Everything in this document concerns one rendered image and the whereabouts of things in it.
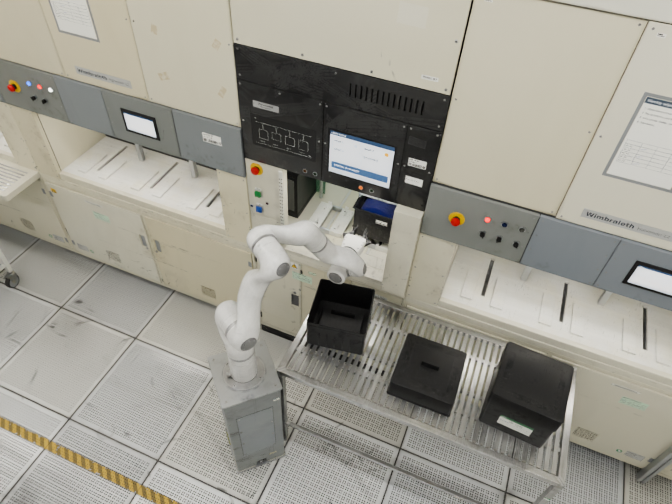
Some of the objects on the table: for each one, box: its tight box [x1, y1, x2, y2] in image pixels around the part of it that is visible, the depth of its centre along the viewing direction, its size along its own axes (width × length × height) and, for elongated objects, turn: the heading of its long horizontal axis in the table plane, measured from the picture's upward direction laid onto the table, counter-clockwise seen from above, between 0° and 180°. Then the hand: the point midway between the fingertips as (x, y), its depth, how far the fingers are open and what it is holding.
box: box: [479, 341, 574, 448], centre depth 225 cm, size 29×29×25 cm
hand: (360, 231), depth 246 cm, fingers open, 4 cm apart
